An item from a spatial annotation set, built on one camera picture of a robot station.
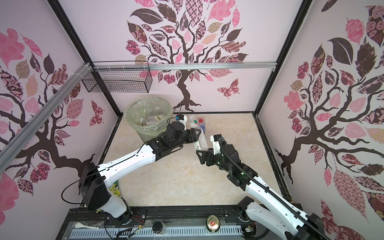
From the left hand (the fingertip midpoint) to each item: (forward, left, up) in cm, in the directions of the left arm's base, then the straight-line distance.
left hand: (197, 133), depth 77 cm
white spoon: (-38, +57, -25) cm, 73 cm away
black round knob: (-40, +18, -14) cm, 45 cm away
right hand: (-8, -2, -2) cm, 9 cm away
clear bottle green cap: (-5, -2, -2) cm, 6 cm away
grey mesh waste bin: (+6, +33, -12) cm, 36 cm away
